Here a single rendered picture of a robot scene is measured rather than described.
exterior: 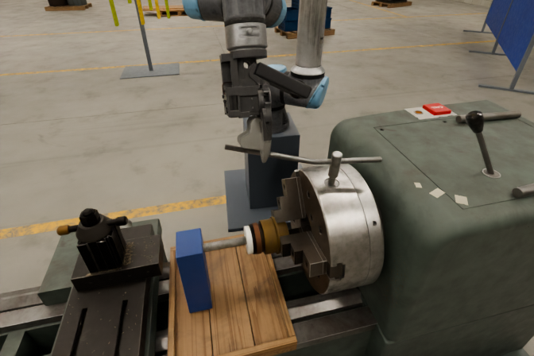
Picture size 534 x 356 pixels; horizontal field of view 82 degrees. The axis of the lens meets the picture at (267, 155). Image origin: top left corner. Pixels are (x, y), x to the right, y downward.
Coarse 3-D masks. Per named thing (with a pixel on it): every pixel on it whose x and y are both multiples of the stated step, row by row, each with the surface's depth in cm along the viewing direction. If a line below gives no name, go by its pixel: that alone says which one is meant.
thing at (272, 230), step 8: (272, 216) 78; (256, 224) 76; (264, 224) 75; (272, 224) 75; (280, 224) 77; (256, 232) 74; (264, 232) 74; (272, 232) 74; (280, 232) 76; (288, 232) 76; (256, 240) 74; (264, 240) 74; (272, 240) 74; (280, 240) 74; (256, 248) 74; (264, 248) 75; (272, 248) 74; (280, 248) 74
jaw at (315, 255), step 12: (288, 240) 73; (300, 240) 73; (312, 240) 73; (288, 252) 73; (300, 252) 70; (312, 252) 69; (312, 264) 66; (324, 264) 67; (312, 276) 68; (336, 276) 68
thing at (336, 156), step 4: (336, 152) 66; (332, 156) 65; (336, 156) 65; (340, 156) 65; (332, 160) 66; (336, 160) 65; (340, 160) 65; (332, 164) 66; (336, 164) 66; (332, 168) 67; (336, 168) 66; (328, 172) 69; (332, 172) 67; (336, 172) 67; (332, 176) 68; (336, 176) 68; (332, 180) 69; (332, 184) 70
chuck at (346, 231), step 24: (312, 168) 77; (312, 192) 71; (336, 192) 69; (312, 216) 73; (336, 216) 66; (360, 216) 66; (336, 240) 65; (360, 240) 66; (336, 264) 65; (360, 264) 67; (336, 288) 70
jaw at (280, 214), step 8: (296, 176) 82; (288, 184) 78; (296, 184) 79; (288, 192) 78; (296, 192) 78; (280, 200) 77; (288, 200) 78; (296, 200) 78; (280, 208) 79; (288, 208) 78; (296, 208) 78; (304, 208) 79; (280, 216) 77; (288, 216) 77; (296, 216) 78; (304, 216) 78
